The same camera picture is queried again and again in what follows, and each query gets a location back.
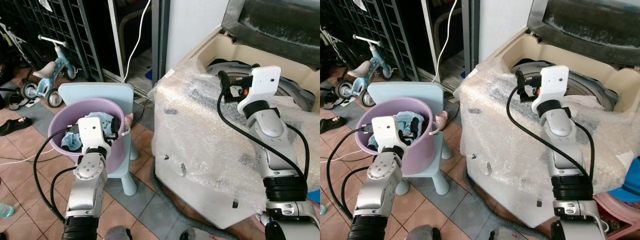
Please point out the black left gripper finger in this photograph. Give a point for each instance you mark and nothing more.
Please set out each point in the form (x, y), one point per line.
(116, 127)
(415, 127)

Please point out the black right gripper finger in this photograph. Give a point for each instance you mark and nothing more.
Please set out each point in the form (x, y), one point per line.
(223, 80)
(519, 79)

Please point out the light blue cloth garment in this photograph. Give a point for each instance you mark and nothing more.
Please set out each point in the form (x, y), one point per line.
(406, 121)
(102, 120)

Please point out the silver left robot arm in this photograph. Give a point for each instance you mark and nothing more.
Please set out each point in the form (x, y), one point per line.
(382, 172)
(89, 172)

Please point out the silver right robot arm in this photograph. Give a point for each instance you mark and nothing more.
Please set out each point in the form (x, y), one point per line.
(267, 127)
(562, 127)

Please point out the dark clothes in drum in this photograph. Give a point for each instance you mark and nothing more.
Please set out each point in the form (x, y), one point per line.
(227, 64)
(530, 65)

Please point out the dark washing machine lid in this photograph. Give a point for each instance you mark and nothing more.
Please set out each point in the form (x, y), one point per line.
(590, 25)
(280, 25)

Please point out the beige top-load washing machine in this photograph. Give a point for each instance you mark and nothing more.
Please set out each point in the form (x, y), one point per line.
(505, 195)
(200, 192)

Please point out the pink clog slipper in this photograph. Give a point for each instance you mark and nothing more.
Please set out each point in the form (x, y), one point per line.
(441, 120)
(129, 121)

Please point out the purple plastic bucket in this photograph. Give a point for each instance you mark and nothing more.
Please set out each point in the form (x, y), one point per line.
(116, 152)
(419, 156)

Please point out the light blue plastic stool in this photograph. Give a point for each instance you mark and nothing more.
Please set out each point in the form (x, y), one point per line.
(400, 90)
(95, 90)

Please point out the clear bubble wrap sheet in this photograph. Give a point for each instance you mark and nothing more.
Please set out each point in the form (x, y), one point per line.
(495, 127)
(195, 130)

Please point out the black sandal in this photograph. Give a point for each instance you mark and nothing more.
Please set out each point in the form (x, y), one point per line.
(15, 126)
(331, 125)

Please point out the blue children's tricycle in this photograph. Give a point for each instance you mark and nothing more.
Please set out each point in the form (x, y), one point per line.
(56, 70)
(370, 69)

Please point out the grey left robot leg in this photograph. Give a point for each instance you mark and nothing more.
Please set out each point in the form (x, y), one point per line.
(116, 233)
(424, 233)

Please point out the grey robot leg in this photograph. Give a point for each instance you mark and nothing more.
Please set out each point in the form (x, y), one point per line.
(424, 233)
(197, 235)
(116, 233)
(504, 235)

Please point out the blue plastic basin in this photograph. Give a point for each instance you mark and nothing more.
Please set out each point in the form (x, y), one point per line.
(627, 182)
(314, 196)

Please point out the clear plastic bottle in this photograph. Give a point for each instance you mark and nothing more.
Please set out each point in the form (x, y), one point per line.
(322, 209)
(5, 210)

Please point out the black metal grid rack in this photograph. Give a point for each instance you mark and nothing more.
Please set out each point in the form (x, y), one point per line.
(367, 20)
(55, 20)

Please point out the grey right robot leg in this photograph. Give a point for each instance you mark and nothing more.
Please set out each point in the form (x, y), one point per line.
(197, 235)
(504, 235)

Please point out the pink plastic stool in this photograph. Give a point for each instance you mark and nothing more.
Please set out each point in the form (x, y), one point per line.
(622, 212)

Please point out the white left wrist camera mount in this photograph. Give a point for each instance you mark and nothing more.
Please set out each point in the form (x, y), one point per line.
(385, 131)
(90, 131)

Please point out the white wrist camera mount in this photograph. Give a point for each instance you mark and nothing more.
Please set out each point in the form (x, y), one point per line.
(265, 82)
(385, 131)
(90, 131)
(552, 82)

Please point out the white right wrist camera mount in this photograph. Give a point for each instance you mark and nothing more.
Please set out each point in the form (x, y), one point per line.
(552, 82)
(265, 82)

